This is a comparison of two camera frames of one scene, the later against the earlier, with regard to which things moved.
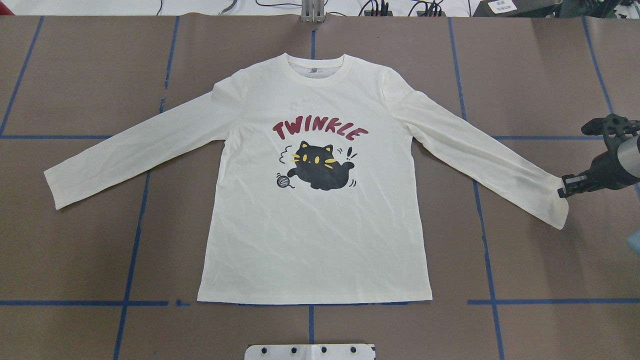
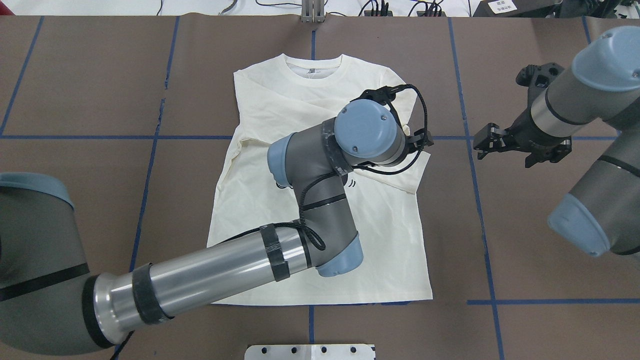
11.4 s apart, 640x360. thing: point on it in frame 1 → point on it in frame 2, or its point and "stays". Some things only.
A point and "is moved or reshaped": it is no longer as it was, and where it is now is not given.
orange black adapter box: (368, 13) stays
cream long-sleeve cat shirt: (318, 183) is moved or reshaped
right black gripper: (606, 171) → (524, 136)
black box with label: (517, 8) stays
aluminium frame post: (313, 11) stays
